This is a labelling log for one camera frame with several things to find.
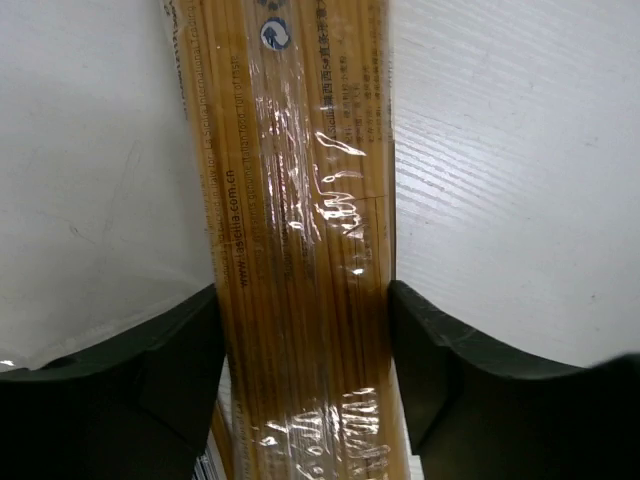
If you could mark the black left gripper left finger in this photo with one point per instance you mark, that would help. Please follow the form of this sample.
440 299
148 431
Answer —
136 406

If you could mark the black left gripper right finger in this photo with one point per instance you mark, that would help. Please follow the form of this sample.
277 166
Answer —
478 408

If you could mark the blue-ended spaghetti bag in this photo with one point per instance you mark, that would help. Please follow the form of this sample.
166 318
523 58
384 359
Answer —
289 105

